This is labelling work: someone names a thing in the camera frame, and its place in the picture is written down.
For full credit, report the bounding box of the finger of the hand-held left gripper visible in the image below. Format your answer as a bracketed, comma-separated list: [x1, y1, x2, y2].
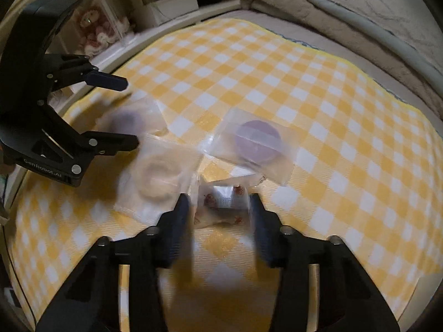
[45, 53, 129, 95]
[36, 101, 140, 159]

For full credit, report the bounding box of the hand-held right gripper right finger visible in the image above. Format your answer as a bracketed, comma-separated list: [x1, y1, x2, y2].
[248, 194, 400, 332]

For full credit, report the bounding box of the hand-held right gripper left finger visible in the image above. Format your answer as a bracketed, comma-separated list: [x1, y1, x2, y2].
[36, 194, 192, 332]

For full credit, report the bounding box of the purple cookie clear packet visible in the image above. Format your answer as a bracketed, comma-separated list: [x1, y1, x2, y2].
[95, 98, 170, 139]
[204, 108, 298, 185]

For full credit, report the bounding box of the small clear snack packet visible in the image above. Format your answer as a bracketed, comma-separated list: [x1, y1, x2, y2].
[194, 175, 267, 229]

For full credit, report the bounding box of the beige cookie clear packet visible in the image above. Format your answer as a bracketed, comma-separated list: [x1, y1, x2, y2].
[114, 135, 203, 224]

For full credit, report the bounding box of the clear doll display case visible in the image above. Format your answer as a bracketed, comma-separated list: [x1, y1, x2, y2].
[57, 0, 132, 56]

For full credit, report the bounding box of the white cardboard box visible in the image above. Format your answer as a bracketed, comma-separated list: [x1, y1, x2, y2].
[143, 0, 199, 26]

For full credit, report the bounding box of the yellow checked blanket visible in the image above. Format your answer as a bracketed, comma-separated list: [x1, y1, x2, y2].
[7, 17, 438, 332]

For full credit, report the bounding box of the folded grey quilt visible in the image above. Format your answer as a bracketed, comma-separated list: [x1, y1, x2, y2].
[239, 0, 443, 118]

